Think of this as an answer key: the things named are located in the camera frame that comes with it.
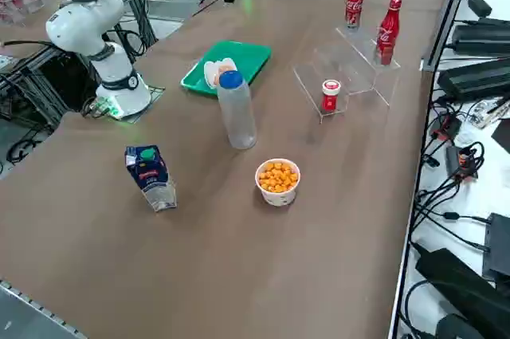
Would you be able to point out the black power supply box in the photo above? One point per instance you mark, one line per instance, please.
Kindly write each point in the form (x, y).
(482, 38)
(474, 77)

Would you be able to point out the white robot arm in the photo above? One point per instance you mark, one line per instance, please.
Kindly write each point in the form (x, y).
(115, 64)

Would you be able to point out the black aluminium frame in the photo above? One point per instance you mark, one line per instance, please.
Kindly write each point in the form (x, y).
(63, 80)

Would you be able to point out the long black power brick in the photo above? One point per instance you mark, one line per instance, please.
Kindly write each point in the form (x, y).
(458, 283)

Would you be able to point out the red cola bottle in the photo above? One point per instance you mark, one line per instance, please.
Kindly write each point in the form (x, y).
(354, 4)
(387, 36)

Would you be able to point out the small black power adapter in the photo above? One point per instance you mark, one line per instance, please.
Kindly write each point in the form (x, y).
(479, 6)

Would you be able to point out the clear bottle blue cap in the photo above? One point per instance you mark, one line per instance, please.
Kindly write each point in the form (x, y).
(238, 115)

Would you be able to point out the paper cup of orange snacks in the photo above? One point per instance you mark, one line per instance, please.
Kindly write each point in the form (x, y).
(278, 179)

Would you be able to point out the small black orange device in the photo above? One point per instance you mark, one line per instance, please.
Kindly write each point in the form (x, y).
(458, 161)

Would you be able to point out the black flat box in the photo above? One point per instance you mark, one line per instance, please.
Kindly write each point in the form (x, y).
(498, 247)

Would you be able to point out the small red jar white lid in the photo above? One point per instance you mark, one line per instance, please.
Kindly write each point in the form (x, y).
(330, 95)

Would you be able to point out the clear acrylic display stand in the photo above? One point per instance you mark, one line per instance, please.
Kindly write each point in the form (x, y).
(358, 76)

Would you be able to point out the green plastic tray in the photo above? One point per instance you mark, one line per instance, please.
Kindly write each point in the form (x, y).
(243, 56)

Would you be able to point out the aluminium table rail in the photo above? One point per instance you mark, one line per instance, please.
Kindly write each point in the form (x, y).
(32, 309)

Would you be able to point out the aluminium frame post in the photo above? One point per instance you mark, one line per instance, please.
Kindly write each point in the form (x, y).
(446, 16)

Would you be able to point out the small red black device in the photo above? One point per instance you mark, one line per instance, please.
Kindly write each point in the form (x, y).
(448, 127)

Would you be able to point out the blue milk carton green cap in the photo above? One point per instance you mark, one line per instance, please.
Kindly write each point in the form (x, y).
(153, 179)

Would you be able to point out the printed paper packet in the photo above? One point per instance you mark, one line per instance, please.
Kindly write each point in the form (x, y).
(492, 111)

